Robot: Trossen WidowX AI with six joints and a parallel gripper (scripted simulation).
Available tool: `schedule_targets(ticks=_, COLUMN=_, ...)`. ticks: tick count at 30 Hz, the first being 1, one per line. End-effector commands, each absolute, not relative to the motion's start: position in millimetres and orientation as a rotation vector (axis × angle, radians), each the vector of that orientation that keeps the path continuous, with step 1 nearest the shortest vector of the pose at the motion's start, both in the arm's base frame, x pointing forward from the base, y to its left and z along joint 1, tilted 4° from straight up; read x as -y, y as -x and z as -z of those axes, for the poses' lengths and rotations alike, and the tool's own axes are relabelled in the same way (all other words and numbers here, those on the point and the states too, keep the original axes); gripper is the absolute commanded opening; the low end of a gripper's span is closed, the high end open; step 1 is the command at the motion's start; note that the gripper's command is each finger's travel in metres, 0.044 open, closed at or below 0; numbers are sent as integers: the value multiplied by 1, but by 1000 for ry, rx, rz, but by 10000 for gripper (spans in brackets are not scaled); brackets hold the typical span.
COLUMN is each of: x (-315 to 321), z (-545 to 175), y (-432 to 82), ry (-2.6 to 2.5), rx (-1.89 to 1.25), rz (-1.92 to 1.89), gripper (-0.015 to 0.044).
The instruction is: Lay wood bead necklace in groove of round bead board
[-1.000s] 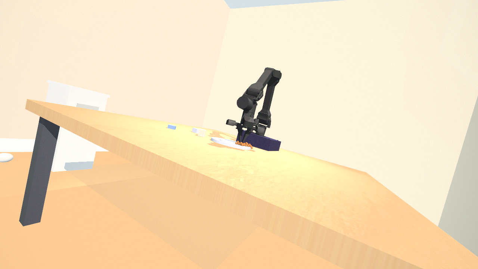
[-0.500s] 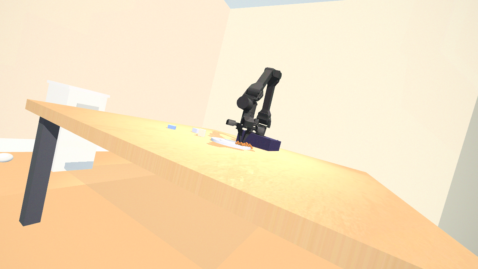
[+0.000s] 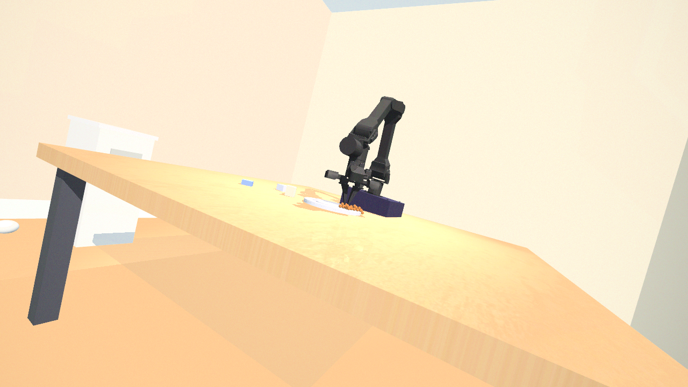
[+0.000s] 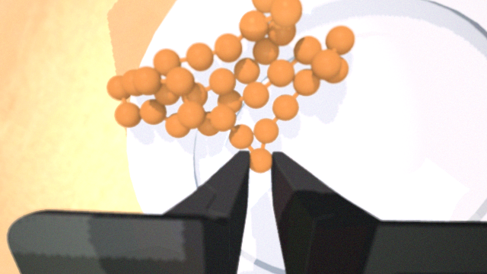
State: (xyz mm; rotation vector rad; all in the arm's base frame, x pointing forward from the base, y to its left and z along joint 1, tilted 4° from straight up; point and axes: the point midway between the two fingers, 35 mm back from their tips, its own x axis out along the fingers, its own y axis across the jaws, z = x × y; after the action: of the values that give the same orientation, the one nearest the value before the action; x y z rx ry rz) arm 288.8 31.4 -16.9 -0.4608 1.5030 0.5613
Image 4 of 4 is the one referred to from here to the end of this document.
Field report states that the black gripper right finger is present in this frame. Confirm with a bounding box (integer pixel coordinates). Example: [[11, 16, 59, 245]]
[[271, 151, 487, 274]]

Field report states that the white round board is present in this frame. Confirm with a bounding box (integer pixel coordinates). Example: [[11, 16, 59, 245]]
[[127, 0, 487, 274]]

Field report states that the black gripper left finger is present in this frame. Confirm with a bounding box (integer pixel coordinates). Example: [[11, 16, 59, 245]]
[[6, 150, 250, 274]]

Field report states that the orange wooden bead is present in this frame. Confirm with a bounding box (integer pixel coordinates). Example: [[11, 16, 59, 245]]
[[121, 69, 143, 97], [243, 81, 269, 109], [234, 57, 260, 84], [251, 0, 274, 13], [186, 43, 214, 72], [197, 111, 219, 136], [253, 118, 279, 144], [270, 0, 303, 28], [153, 49, 181, 77], [293, 68, 321, 96], [239, 10, 269, 43], [140, 99, 167, 125], [154, 84, 180, 106], [324, 56, 349, 84], [229, 124, 254, 149], [165, 67, 195, 97], [294, 36, 322, 65], [132, 66, 162, 95], [311, 49, 342, 80], [115, 102, 142, 128], [253, 37, 280, 65], [208, 68, 236, 96], [210, 105, 237, 132], [325, 26, 355, 56], [177, 101, 206, 129], [187, 82, 208, 106], [214, 33, 243, 62], [218, 90, 243, 113], [267, 59, 295, 88], [107, 75, 131, 100], [267, 21, 297, 47], [250, 148, 272, 174], [272, 94, 299, 121], [165, 113, 190, 138]]

